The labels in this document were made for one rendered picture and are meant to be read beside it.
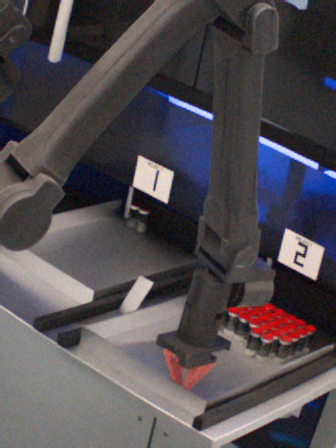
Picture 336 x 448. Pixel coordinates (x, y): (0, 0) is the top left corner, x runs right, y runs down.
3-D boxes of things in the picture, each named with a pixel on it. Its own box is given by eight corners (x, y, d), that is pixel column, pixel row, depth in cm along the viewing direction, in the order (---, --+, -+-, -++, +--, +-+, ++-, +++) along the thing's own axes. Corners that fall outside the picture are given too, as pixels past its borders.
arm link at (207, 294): (189, 259, 174) (213, 276, 170) (226, 258, 178) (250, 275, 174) (176, 303, 176) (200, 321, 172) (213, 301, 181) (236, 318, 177)
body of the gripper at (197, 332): (229, 353, 180) (244, 309, 178) (186, 365, 172) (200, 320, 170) (197, 335, 184) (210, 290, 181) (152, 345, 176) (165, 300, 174)
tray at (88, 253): (118, 215, 243) (121, 198, 242) (219, 269, 229) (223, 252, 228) (-8, 246, 218) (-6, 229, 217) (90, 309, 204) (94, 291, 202)
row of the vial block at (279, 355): (208, 318, 209) (214, 294, 207) (288, 362, 199) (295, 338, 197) (200, 321, 207) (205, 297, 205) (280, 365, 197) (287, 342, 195)
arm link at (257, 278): (204, 215, 173) (239, 248, 168) (264, 216, 181) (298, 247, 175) (176, 288, 178) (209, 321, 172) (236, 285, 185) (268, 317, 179)
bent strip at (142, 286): (134, 306, 208) (140, 275, 206) (147, 313, 207) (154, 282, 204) (76, 323, 198) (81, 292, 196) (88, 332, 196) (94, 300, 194)
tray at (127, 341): (217, 300, 216) (221, 282, 215) (329, 361, 202) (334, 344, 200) (79, 344, 192) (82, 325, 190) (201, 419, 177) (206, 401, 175)
